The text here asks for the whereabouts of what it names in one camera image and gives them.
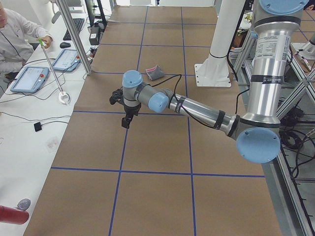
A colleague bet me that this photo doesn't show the aluminium vertical post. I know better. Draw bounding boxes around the aluminium vertical post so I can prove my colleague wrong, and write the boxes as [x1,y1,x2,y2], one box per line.
[56,0,92,75]

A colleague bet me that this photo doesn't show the aluminium frame rack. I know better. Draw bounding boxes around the aluminium frame rack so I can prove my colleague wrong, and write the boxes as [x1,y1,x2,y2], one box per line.
[233,24,315,236]

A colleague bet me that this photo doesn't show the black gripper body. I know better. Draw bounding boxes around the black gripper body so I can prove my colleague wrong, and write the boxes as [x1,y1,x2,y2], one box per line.
[124,103,141,120]

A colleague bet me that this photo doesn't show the black cable bundle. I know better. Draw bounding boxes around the black cable bundle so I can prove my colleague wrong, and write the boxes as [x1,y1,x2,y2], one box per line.
[278,122,315,177]

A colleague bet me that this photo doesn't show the teach pendant tablet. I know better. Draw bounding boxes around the teach pendant tablet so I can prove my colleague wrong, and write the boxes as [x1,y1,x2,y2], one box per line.
[52,49,80,72]
[10,66,49,93]

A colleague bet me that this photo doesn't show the round grey disc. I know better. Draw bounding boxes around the round grey disc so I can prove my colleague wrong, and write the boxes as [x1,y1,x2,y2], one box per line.
[16,198,31,211]

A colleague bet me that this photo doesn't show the person in white shirt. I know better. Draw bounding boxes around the person in white shirt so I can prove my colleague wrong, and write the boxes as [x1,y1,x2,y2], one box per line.
[0,5,53,73]

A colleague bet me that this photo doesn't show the near teach pendant tablet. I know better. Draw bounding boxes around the near teach pendant tablet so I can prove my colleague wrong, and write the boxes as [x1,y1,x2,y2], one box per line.
[10,66,49,93]

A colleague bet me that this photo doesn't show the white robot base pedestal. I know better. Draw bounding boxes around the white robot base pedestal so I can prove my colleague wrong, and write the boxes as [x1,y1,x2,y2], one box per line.
[194,0,245,88]

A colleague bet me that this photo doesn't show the black power adapter box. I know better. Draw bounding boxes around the black power adapter box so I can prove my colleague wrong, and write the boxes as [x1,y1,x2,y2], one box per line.
[89,26,100,46]

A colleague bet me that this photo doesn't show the red cylinder bottle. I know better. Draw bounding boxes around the red cylinder bottle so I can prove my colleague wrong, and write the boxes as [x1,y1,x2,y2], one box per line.
[0,206,29,225]

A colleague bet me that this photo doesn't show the reacher grabber stick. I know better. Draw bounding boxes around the reacher grabber stick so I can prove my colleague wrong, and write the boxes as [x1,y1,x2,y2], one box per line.
[38,39,70,105]

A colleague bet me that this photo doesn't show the small black square puck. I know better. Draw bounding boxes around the small black square puck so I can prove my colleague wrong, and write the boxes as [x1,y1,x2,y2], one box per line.
[33,122,42,132]

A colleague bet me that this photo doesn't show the person's hand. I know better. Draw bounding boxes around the person's hand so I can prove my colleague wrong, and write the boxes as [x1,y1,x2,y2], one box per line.
[41,35,53,49]

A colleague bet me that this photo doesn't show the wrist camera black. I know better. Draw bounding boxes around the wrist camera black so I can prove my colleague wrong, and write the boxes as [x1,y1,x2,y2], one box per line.
[109,88,124,105]

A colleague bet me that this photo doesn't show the far teach pendant tablet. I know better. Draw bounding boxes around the far teach pendant tablet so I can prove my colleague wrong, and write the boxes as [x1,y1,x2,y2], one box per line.
[52,49,80,72]

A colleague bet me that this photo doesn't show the black computer mouse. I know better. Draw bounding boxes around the black computer mouse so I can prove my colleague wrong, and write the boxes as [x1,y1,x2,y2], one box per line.
[60,42,71,49]

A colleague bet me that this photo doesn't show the black keyboard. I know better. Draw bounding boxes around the black keyboard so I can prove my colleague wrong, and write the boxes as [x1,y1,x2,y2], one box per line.
[63,18,85,41]

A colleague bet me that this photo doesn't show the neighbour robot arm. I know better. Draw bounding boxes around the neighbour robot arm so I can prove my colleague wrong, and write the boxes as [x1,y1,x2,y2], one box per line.
[292,34,315,60]

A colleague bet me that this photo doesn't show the pink towel with grey edge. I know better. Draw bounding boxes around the pink towel with grey edge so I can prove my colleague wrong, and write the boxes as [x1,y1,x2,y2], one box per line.
[146,65,165,81]

